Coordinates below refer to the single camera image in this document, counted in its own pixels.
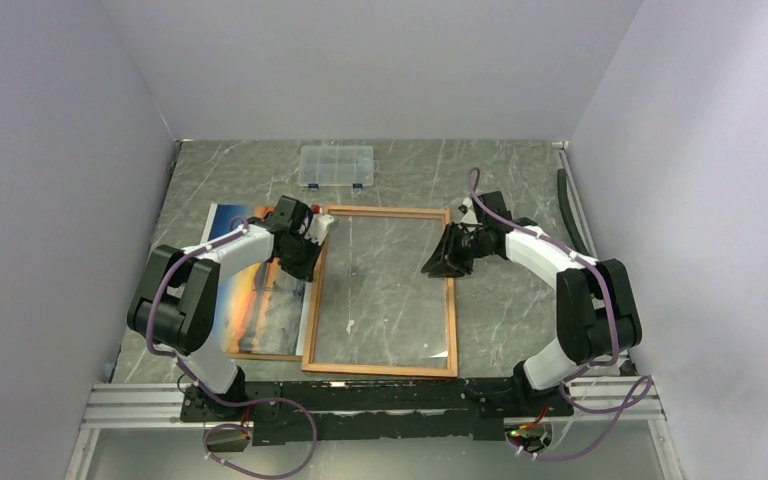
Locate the clear plastic organizer box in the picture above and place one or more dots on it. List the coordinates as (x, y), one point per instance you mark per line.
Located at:
(336, 166)

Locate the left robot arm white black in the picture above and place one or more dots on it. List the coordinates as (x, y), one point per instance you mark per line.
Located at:
(174, 305)

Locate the aluminium extrusion rail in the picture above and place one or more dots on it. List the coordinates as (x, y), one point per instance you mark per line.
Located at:
(133, 406)

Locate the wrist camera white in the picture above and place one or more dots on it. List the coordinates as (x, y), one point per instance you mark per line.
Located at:
(466, 207)
(319, 225)

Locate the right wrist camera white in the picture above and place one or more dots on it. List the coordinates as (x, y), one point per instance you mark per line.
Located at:
(466, 207)

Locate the sunset photo print board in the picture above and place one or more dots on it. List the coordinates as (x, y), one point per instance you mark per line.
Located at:
(260, 310)

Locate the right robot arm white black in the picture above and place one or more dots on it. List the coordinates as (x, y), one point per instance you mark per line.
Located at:
(596, 313)

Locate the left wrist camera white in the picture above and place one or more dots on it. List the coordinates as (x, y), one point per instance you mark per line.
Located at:
(319, 225)

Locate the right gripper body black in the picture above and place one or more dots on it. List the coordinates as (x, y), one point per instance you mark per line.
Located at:
(468, 246)

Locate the wooden picture frame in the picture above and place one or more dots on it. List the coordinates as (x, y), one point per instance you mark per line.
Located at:
(373, 311)

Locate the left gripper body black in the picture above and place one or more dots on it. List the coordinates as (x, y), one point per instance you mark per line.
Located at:
(301, 257)

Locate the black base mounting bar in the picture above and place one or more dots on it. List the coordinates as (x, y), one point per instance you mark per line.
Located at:
(296, 411)

